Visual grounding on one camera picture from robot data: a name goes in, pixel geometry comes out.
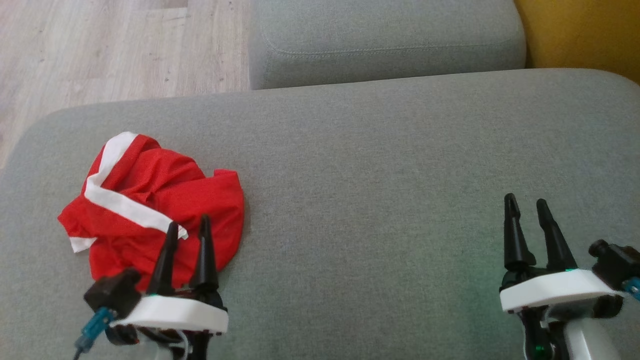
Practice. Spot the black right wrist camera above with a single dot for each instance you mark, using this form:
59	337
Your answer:
617	262

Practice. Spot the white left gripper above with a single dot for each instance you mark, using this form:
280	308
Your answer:
175	315

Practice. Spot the large grey sofa seat cushion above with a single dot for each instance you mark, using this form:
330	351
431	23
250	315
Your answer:
375	190

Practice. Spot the red shorts with white stripe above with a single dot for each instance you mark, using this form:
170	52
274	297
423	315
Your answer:
130	172

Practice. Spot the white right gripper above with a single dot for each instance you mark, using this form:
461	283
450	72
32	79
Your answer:
550	292

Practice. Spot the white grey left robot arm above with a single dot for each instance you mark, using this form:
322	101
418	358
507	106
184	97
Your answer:
172	354

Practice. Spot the yellow sofa backrest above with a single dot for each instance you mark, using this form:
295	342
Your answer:
585	30

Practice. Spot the red basketball jersey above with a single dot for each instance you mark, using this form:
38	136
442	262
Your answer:
220	210

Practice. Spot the small grey sofa seat cushion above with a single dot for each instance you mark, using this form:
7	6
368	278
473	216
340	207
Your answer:
385	35

